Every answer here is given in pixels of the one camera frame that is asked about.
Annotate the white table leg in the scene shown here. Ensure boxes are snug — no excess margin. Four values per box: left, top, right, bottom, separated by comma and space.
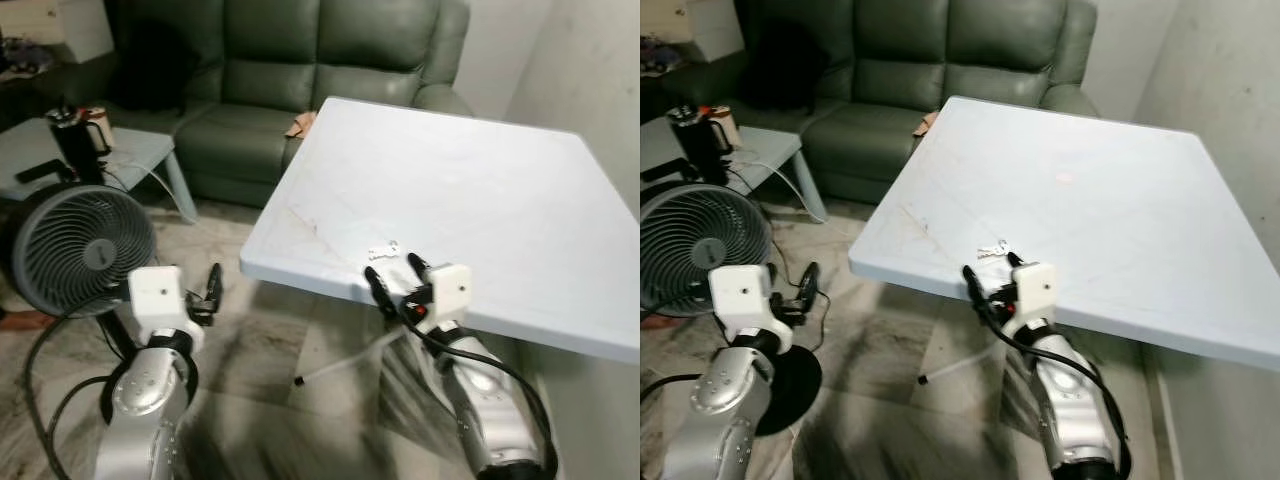
918, 340, 1011, 387
293, 330, 406, 388

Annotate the white plastic table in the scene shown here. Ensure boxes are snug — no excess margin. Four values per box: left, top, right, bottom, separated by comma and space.
848, 95, 1280, 373
240, 96, 641, 366

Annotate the grey round floor fan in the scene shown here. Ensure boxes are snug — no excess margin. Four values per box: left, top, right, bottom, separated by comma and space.
640, 183, 823, 438
8, 183, 159, 321

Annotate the light grey side table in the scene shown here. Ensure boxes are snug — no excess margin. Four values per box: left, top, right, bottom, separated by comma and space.
0, 118, 198, 223
640, 118, 829, 223

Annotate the black kettle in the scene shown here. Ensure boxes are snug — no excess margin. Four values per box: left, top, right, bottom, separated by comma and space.
48, 100, 113, 186
668, 103, 736, 181

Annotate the black bag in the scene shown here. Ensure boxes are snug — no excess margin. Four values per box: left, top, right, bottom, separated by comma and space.
108, 20, 196, 113
740, 25, 826, 111

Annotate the green leather sofa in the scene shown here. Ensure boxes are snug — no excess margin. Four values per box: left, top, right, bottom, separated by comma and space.
700, 0, 1101, 206
60, 0, 476, 209

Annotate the dark purple object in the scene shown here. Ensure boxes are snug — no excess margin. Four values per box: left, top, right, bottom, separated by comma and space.
0, 38, 51, 81
640, 35, 686, 76

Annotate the white cabinet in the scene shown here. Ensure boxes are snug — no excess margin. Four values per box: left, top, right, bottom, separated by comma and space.
0, 0, 114, 66
640, 0, 746, 61

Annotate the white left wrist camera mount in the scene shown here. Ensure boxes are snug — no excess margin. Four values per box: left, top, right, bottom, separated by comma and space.
128, 265, 206, 346
708, 263, 784, 346

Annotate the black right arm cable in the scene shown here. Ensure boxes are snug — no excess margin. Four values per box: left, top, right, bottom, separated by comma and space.
398, 300, 561, 480
985, 300, 1133, 480

